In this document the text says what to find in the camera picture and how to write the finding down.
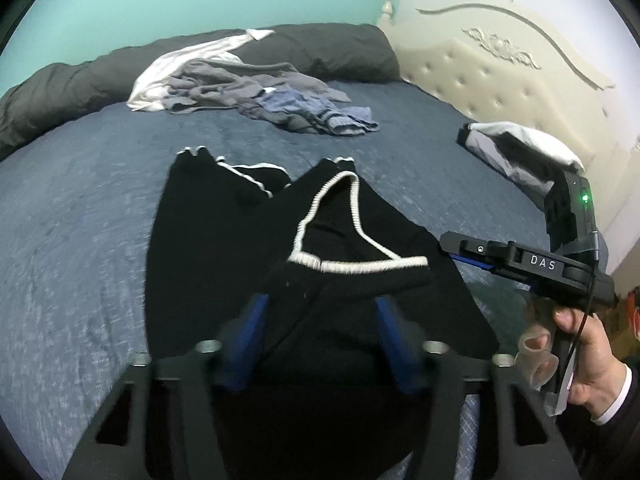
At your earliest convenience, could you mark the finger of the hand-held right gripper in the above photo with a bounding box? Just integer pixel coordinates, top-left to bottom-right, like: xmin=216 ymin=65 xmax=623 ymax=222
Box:
xmin=440 ymin=231 xmax=510 ymax=269

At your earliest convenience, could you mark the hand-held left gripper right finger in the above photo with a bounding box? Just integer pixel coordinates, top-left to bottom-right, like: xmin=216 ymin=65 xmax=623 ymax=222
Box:
xmin=372 ymin=295 xmax=581 ymax=480

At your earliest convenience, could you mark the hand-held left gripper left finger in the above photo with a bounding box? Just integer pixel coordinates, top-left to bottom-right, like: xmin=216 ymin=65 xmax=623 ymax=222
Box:
xmin=62 ymin=294 xmax=273 ymax=480

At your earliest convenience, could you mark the black sweater with white trim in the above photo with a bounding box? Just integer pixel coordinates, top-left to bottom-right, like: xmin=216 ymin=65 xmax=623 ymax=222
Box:
xmin=145 ymin=146 xmax=501 ymax=480

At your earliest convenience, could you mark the person's right hand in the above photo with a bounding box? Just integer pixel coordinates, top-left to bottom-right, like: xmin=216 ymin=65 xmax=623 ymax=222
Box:
xmin=520 ymin=305 xmax=629 ymax=419

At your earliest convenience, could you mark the grey folded garment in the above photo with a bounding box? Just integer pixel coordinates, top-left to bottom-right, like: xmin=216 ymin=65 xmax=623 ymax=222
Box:
xmin=457 ymin=129 xmax=553 ymax=197

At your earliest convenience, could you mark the white folded garment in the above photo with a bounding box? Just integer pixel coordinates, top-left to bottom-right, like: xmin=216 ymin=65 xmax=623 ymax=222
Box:
xmin=467 ymin=121 xmax=586 ymax=172

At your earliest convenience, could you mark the cream tufted headboard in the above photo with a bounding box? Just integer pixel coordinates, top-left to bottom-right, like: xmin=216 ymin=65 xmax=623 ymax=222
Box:
xmin=375 ymin=0 xmax=640 ymax=281

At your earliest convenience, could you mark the blue bedspread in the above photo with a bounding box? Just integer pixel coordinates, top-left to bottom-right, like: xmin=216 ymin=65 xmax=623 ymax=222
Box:
xmin=0 ymin=77 xmax=611 ymax=480

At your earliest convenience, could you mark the blue checked garment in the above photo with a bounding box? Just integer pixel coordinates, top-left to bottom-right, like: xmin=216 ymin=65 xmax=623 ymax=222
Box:
xmin=240 ymin=89 xmax=380 ymax=137

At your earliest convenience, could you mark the grey crumpled garment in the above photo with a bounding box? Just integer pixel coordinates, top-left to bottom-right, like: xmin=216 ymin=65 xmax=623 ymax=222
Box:
xmin=165 ymin=59 xmax=351 ymax=117

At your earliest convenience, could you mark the white shirt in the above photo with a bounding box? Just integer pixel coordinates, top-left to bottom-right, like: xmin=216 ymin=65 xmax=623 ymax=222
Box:
xmin=126 ymin=29 xmax=276 ymax=112

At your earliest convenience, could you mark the dark grey duvet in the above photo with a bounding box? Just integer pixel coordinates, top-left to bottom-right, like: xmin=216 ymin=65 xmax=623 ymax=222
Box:
xmin=0 ymin=24 xmax=401 ymax=161

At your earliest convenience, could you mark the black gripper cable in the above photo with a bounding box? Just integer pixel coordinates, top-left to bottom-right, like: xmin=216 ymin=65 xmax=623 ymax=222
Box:
xmin=567 ymin=227 xmax=601 ymax=398

